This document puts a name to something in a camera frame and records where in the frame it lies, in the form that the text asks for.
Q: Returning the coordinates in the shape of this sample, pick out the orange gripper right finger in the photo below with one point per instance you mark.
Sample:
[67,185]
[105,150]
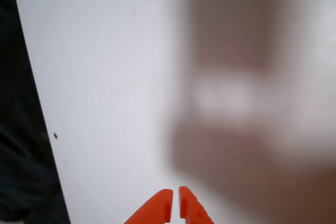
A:
[191,208]

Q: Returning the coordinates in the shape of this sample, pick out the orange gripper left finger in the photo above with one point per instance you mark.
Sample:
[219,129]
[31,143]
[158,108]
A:
[157,208]

